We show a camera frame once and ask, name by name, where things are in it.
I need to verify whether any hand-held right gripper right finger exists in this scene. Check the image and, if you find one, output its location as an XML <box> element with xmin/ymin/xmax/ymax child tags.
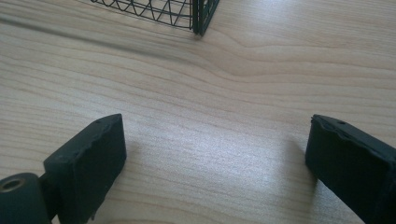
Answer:
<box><xmin>304</xmin><ymin>114</ymin><xmax>396</xmax><ymax>224</ymax></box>

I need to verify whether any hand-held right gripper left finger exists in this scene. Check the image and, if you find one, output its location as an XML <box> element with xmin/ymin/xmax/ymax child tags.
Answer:
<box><xmin>39</xmin><ymin>113</ymin><xmax>128</xmax><ymax>224</ymax></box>

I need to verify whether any black wire mesh basket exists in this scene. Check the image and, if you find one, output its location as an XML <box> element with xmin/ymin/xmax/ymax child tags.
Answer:
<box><xmin>90</xmin><ymin>0</ymin><xmax>220</xmax><ymax>36</ymax></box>

